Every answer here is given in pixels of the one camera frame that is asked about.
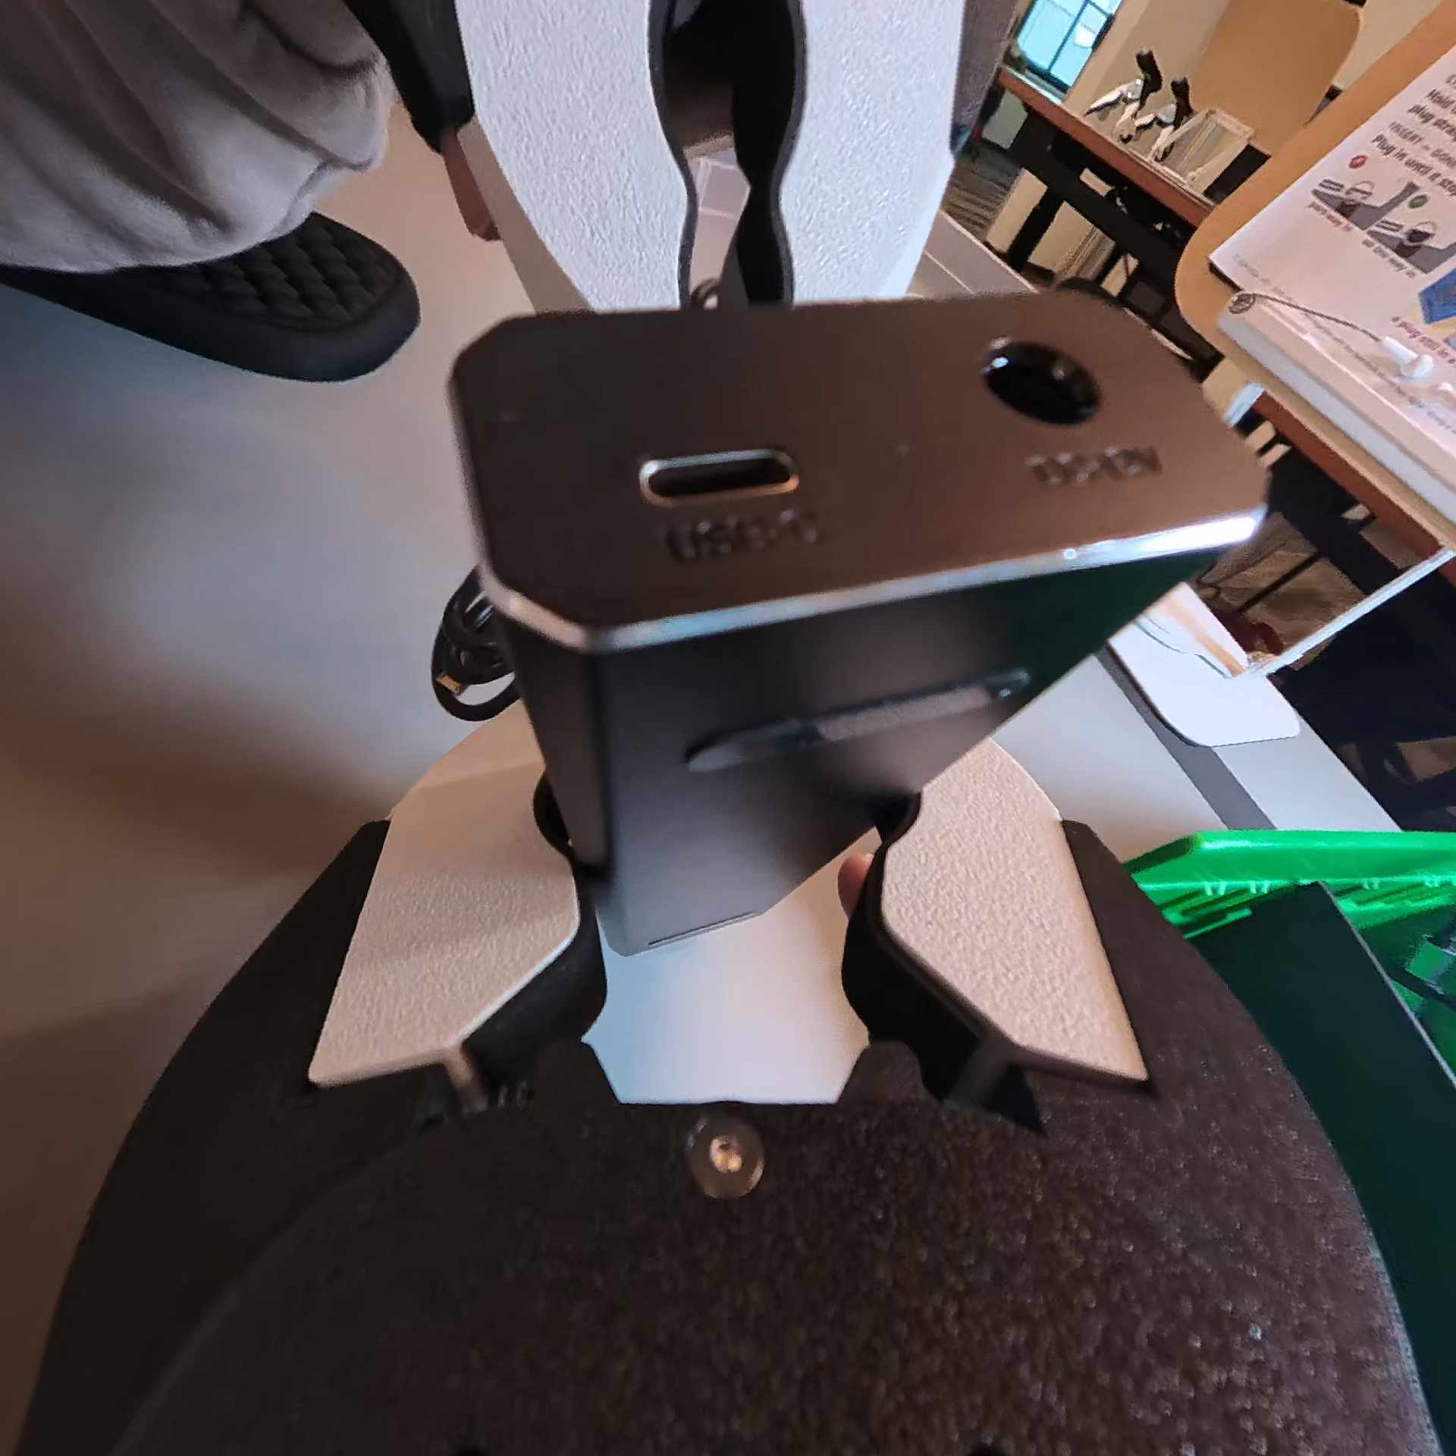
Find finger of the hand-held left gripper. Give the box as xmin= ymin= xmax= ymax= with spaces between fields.
xmin=453 ymin=0 xmax=701 ymax=316
xmin=782 ymin=0 xmax=971 ymax=307

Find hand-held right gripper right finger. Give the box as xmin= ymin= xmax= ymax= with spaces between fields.
xmin=845 ymin=740 xmax=1153 ymax=1085

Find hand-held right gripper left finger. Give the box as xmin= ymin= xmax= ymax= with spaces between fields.
xmin=306 ymin=728 xmax=607 ymax=1090

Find thin black usb cable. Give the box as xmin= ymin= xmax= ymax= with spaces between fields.
xmin=436 ymin=210 xmax=793 ymax=726

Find long black usb hub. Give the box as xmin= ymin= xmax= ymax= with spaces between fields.
xmin=448 ymin=284 xmax=1276 ymax=959

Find person's left forearm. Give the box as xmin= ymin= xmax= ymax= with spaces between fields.
xmin=0 ymin=0 xmax=396 ymax=278

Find person's left hand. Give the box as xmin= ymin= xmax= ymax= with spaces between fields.
xmin=437 ymin=123 xmax=505 ymax=243

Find wooden desk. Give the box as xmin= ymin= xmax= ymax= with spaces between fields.
xmin=997 ymin=66 xmax=1221 ymax=279
xmin=1250 ymin=392 xmax=1456 ymax=562

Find window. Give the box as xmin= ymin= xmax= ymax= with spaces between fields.
xmin=1016 ymin=0 xmax=1124 ymax=85

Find silver metal tools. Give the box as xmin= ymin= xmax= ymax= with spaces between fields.
xmin=1084 ymin=49 xmax=1198 ymax=158

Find white board stand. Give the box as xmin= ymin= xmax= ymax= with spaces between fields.
xmin=1107 ymin=302 xmax=1456 ymax=749

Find small clear container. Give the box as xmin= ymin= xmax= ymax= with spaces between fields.
xmin=1159 ymin=106 xmax=1256 ymax=186

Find green plastic bin, black divider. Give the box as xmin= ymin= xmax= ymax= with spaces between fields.
xmin=1186 ymin=881 xmax=1456 ymax=1378

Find printed instruction sheet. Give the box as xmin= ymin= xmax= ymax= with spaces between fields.
xmin=1209 ymin=45 xmax=1456 ymax=376

